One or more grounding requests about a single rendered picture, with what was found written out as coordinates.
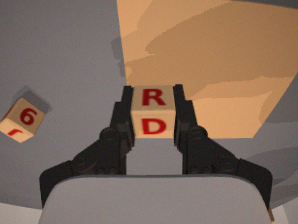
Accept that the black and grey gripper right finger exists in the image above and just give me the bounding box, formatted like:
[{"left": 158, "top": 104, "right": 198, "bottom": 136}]
[{"left": 173, "top": 84, "right": 273, "bottom": 211}]

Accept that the orange flat mat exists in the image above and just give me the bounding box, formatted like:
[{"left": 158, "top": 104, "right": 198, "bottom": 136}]
[{"left": 117, "top": 0, "right": 298, "bottom": 138}]

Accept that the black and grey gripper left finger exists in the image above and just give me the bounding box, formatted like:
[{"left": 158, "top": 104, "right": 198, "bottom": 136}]
[{"left": 39, "top": 85, "right": 135, "bottom": 208}]

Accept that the tan letter block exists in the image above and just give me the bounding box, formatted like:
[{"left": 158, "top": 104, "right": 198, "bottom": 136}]
[
  {"left": 0, "top": 98, "right": 45, "bottom": 143},
  {"left": 130, "top": 85, "right": 176, "bottom": 138}
]

